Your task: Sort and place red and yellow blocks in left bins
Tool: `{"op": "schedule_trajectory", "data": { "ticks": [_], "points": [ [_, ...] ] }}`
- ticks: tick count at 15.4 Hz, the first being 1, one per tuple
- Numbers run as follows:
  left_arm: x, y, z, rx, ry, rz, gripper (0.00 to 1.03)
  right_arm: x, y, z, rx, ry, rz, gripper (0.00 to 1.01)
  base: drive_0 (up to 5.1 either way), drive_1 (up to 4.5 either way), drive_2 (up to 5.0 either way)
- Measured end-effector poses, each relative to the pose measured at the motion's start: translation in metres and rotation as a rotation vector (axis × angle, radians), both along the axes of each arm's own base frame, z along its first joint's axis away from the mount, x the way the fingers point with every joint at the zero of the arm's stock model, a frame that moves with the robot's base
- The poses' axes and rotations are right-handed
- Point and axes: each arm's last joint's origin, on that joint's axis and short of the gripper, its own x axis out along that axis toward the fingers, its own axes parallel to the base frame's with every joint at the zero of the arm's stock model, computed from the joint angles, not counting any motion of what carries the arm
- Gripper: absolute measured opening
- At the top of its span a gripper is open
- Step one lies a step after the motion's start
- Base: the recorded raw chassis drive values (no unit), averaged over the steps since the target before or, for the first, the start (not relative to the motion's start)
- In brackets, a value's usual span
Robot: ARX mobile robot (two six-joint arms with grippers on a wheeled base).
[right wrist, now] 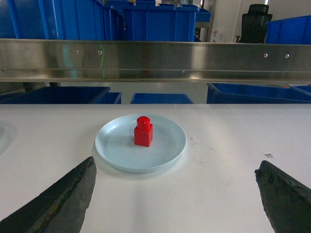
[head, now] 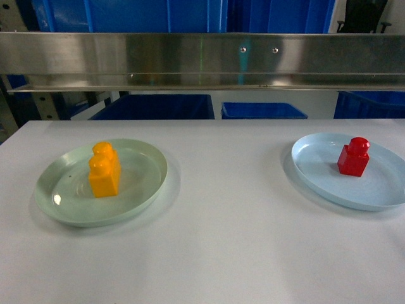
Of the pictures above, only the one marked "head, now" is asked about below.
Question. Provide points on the yellow two-stud toy block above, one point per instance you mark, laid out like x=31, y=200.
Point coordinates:
x=104, y=170

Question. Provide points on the red one-stud toy block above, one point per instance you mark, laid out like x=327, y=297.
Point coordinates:
x=354, y=157

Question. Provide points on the large blue crate upper right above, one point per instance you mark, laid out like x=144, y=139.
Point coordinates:
x=280, y=16

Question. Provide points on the large blue crate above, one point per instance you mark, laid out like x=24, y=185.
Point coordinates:
x=132, y=16
x=280, y=16

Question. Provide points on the pale green round plate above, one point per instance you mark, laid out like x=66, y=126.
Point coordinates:
x=63, y=190

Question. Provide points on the pale blue round plate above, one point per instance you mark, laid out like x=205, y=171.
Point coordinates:
x=381, y=186

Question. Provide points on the large blue crate upper left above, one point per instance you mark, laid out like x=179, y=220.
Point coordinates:
x=132, y=16

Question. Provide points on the black office chair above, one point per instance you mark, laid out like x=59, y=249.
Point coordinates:
x=363, y=17

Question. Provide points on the blue bin below rail centre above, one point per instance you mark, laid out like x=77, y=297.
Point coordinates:
x=251, y=111

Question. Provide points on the blue bin below rail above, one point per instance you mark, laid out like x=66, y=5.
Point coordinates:
x=158, y=107
x=369, y=104
x=251, y=111

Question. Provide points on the blue bin below rail left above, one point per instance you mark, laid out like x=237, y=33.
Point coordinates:
x=158, y=107

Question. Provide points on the blue bin below rail right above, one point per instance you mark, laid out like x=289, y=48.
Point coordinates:
x=369, y=104

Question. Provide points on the stainless steel shelf rail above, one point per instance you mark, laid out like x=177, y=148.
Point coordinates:
x=129, y=62

